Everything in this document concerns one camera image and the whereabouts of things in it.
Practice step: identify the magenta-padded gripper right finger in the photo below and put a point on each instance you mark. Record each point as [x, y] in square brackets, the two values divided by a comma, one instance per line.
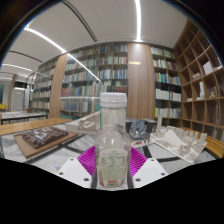
[138, 161]

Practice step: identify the white architectural model with ramp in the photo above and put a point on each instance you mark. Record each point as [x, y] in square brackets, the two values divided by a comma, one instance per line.
[85, 125]

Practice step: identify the brown model on wooden board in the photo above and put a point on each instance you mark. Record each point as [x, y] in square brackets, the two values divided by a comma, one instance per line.
[43, 140]

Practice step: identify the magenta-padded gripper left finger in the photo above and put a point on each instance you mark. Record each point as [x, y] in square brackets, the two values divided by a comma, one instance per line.
[87, 160]

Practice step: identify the large white architectural model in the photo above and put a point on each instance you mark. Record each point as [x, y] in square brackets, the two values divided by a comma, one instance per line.
[176, 143]

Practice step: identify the wall bookshelf full of books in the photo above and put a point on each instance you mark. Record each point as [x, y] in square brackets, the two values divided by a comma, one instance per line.
[110, 76]

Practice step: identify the clear plastic drink bottle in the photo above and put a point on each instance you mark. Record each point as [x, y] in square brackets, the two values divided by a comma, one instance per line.
[112, 156]

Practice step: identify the ceiling strip lights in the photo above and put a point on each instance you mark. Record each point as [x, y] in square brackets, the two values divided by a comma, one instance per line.
[137, 16]

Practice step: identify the dark grey architectural model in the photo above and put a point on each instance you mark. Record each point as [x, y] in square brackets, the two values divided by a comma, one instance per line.
[140, 128]

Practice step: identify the wooden cubby shelf unit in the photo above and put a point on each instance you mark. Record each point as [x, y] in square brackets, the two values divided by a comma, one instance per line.
[200, 86]

